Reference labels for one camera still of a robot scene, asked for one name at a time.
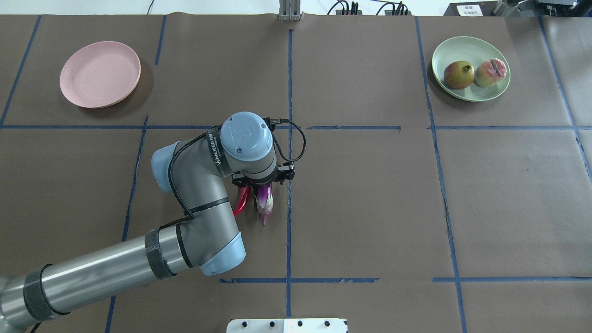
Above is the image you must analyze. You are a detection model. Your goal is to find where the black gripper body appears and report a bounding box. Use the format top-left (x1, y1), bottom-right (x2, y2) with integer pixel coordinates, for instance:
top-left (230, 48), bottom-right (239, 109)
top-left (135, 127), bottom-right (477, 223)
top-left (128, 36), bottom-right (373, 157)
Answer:
top-left (231, 163), bottom-right (295, 188)

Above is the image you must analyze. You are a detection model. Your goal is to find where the purple eggplant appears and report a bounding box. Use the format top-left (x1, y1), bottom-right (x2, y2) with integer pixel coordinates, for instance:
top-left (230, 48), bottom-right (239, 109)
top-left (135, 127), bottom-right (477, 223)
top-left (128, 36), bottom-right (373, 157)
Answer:
top-left (254, 184), bottom-right (274, 226)

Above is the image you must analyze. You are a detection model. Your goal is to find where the red chili pepper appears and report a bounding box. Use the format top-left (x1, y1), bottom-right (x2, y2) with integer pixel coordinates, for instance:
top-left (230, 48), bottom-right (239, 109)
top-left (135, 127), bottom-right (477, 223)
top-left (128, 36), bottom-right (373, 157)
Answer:
top-left (233, 187), bottom-right (252, 217)

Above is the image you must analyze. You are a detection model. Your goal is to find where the pink green peach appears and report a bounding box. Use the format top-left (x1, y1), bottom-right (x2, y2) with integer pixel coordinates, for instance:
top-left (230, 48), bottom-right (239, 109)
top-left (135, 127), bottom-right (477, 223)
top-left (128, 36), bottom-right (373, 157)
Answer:
top-left (474, 58), bottom-right (507, 88)

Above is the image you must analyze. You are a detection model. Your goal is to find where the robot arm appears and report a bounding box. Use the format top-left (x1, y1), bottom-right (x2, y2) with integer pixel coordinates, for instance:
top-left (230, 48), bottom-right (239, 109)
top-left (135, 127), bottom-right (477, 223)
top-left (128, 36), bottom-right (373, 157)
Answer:
top-left (1, 109), bottom-right (221, 274)

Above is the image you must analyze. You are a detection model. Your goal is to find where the pink plate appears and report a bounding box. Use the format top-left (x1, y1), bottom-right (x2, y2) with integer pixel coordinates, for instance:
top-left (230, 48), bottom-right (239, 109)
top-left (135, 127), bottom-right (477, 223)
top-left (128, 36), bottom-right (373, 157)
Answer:
top-left (59, 41), bottom-right (142, 108)

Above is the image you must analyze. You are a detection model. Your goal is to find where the green plate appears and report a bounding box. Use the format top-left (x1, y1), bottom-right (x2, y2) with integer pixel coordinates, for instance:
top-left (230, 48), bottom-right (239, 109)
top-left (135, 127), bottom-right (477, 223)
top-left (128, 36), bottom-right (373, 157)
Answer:
top-left (432, 36), bottom-right (511, 102)

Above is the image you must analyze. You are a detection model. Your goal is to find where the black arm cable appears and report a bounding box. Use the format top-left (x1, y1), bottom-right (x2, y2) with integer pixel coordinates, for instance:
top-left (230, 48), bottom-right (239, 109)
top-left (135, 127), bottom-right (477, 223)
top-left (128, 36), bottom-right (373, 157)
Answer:
top-left (266, 118), bottom-right (307, 162)

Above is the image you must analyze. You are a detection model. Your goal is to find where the aluminium frame post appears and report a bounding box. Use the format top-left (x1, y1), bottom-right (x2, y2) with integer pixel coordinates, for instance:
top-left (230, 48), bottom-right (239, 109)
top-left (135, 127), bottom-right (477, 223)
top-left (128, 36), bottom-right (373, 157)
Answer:
top-left (278, 0), bottom-right (302, 22)

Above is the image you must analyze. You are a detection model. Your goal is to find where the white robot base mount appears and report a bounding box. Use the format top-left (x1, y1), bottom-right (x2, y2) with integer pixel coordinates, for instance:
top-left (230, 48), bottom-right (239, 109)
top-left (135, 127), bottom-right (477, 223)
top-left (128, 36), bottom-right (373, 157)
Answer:
top-left (226, 318), bottom-right (349, 333)

